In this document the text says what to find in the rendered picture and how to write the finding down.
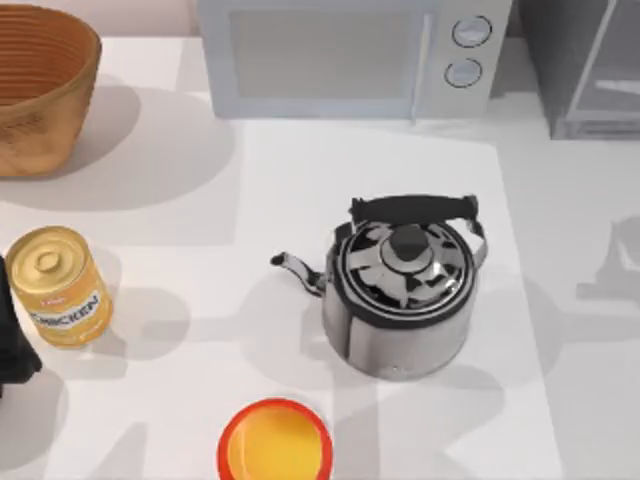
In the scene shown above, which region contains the pale microwave oven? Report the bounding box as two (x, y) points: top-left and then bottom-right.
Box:
(194, 0), (514, 121)

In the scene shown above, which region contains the orange and yellow cup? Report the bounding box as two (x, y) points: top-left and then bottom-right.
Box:
(216, 397), (334, 480)

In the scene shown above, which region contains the round microwave knob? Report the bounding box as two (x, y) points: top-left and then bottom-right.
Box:
(444, 58), (485, 89)
(452, 15), (493, 46)

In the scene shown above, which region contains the yellow can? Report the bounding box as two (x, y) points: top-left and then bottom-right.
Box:
(5, 225), (114, 350)

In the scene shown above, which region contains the brown wicker basket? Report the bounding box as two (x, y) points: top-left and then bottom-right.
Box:
(0, 0), (104, 177)

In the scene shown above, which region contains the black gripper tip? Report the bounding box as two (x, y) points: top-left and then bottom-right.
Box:
(0, 255), (44, 400)

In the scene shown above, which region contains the steel kettle with black handle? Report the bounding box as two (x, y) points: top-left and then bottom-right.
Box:
(270, 194), (490, 383)

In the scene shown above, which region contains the microwave door handle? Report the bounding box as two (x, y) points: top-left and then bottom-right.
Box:
(411, 13), (432, 126)

